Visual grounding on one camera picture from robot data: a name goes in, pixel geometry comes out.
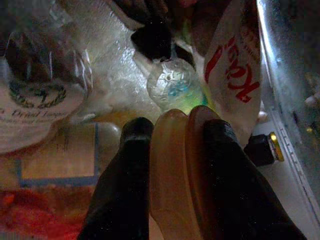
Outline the white bag with red print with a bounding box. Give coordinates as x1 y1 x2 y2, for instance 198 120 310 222
194 0 263 149

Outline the red food package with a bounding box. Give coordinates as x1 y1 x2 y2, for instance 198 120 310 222
0 186 101 240

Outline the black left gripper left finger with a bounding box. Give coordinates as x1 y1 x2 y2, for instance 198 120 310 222
78 116 155 240

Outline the clear tub with green logo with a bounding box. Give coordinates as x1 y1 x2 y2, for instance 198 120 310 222
0 32 94 154

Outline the yellow translucent bowl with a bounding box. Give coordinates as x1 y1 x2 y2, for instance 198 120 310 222
149 104 219 240

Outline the silver fridge inner wall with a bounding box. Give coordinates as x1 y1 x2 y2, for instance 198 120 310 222
255 0 320 226

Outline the black bottle with yellow cap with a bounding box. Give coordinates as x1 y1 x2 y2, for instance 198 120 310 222
243 131 286 168

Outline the white plastic bag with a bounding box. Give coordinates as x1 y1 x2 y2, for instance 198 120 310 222
57 0 164 119

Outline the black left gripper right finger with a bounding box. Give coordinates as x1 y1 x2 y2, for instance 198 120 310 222
203 119 309 240

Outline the beige box with blue lines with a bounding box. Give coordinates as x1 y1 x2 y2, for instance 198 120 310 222
14 121 121 189

